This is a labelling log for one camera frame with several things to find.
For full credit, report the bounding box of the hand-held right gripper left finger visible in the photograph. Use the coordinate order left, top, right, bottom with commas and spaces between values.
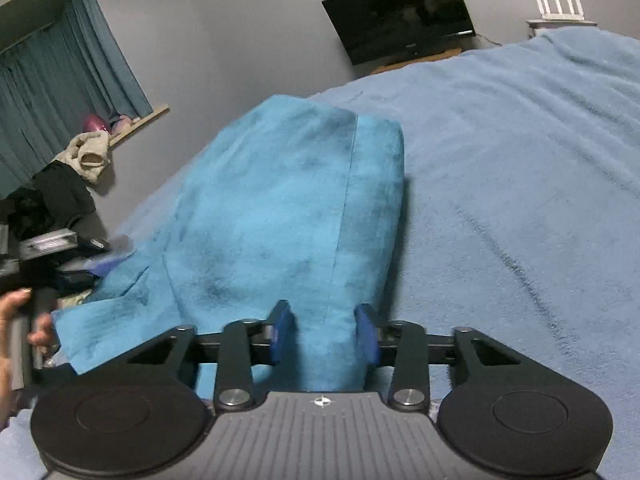
100, 300, 294, 411

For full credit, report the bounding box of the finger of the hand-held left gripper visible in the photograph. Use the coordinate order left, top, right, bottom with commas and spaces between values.
86, 246, 132, 281

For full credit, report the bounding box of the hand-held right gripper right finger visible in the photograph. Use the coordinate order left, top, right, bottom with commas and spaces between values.
354, 304, 546, 411

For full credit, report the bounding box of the teal hooded sweatshirt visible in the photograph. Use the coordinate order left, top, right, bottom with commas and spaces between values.
52, 94, 407, 394

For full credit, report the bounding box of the person's left hand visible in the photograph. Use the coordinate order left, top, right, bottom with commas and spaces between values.
0, 289, 55, 428

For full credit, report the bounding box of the black clothing pile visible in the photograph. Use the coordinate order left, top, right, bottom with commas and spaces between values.
0, 160, 97, 242

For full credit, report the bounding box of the beige cloth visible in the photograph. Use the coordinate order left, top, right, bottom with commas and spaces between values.
52, 131, 112, 185

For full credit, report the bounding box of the pink plush toy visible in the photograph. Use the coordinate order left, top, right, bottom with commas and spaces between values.
82, 113, 134, 136

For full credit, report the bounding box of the teal curtain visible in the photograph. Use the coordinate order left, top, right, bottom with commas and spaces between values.
0, 0, 154, 199

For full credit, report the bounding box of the blue fleece blanket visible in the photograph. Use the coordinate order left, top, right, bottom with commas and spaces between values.
0, 25, 640, 480

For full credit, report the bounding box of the wooden television stand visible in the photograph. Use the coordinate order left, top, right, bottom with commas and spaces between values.
370, 47, 463, 76

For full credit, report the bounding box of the black flat screen television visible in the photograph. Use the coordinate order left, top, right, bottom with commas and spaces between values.
321, 0, 476, 67

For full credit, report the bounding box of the white router with antennas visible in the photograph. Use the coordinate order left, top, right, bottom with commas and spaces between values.
532, 0, 586, 22

